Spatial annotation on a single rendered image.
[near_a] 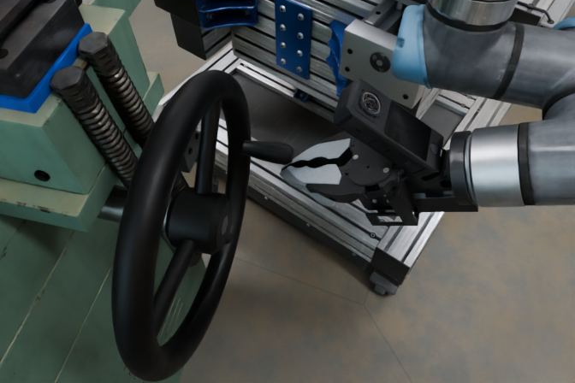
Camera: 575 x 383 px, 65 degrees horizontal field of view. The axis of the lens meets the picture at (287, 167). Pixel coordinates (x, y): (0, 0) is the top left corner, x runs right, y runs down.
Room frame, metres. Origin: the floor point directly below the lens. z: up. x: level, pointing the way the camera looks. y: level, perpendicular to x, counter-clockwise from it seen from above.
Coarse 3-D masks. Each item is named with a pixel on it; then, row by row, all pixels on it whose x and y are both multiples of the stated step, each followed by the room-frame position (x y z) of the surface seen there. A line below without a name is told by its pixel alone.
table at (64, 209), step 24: (96, 0) 0.44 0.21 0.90; (120, 0) 0.49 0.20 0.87; (144, 96) 0.32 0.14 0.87; (0, 192) 0.21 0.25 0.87; (24, 192) 0.21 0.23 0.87; (48, 192) 0.21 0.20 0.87; (72, 192) 0.21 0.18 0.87; (96, 192) 0.21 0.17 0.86; (24, 216) 0.20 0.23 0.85; (48, 216) 0.19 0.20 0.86; (72, 216) 0.19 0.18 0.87; (96, 216) 0.20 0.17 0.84
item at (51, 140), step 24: (96, 24) 0.32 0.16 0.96; (120, 24) 0.32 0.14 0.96; (120, 48) 0.31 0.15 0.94; (144, 72) 0.33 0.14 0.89; (0, 120) 0.21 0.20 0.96; (24, 120) 0.21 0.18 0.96; (48, 120) 0.21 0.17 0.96; (72, 120) 0.23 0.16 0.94; (120, 120) 0.28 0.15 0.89; (0, 144) 0.21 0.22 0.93; (24, 144) 0.21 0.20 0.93; (48, 144) 0.20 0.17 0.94; (72, 144) 0.22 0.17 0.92; (0, 168) 0.22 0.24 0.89; (24, 168) 0.21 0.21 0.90; (48, 168) 0.21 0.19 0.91; (72, 168) 0.21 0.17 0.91; (96, 168) 0.23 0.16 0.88
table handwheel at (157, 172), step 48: (192, 96) 0.24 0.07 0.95; (240, 96) 0.32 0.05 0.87; (240, 144) 0.33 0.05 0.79; (144, 192) 0.16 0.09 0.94; (192, 192) 0.23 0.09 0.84; (240, 192) 0.30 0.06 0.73; (144, 240) 0.13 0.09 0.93; (192, 240) 0.19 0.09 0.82; (144, 288) 0.11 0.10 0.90; (144, 336) 0.09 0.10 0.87; (192, 336) 0.13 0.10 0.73
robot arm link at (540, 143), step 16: (560, 112) 0.26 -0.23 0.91; (528, 128) 0.25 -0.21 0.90; (544, 128) 0.25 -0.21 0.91; (560, 128) 0.24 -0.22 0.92; (528, 144) 0.23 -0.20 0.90; (544, 144) 0.23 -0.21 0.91; (560, 144) 0.23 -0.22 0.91; (528, 160) 0.22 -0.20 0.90; (544, 160) 0.22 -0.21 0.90; (560, 160) 0.21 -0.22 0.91; (528, 176) 0.21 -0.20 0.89; (544, 176) 0.21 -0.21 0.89; (560, 176) 0.21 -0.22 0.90; (528, 192) 0.21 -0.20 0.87; (544, 192) 0.20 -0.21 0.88; (560, 192) 0.20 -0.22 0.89
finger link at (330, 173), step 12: (288, 168) 0.30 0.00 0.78; (300, 168) 0.30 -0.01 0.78; (312, 168) 0.29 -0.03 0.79; (324, 168) 0.28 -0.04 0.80; (336, 168) 0.28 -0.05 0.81; (288, 180) 0.29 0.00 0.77; (300, 180) 0.28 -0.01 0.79; (312, 180) 0.27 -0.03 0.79; (324, 180) 0.27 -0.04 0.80; (336, 180) 0.26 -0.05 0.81; (324, 204) 0.27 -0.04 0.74
